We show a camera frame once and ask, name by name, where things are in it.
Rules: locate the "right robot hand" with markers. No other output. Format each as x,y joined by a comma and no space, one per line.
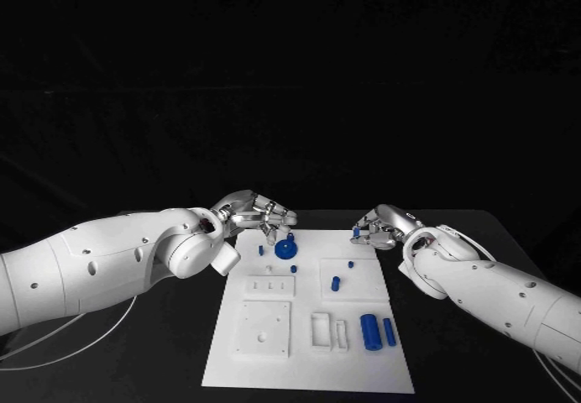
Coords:
395,220

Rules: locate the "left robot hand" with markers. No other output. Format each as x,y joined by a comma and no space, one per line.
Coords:
247,209

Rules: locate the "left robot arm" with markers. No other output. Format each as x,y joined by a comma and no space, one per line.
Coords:
104,258

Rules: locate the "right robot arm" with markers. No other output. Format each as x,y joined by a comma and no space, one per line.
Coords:
499,289

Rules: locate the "white task board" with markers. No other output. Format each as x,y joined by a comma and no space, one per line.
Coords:
308,368

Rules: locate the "blue gear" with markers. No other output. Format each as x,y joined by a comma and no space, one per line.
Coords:
284,249

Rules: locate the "tall blue peg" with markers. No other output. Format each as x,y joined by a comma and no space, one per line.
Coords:
334,284

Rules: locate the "thin blue long cylinder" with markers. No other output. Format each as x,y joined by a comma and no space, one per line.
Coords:
389,332

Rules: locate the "thick blue long cylinder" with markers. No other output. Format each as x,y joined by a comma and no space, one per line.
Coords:
370,332

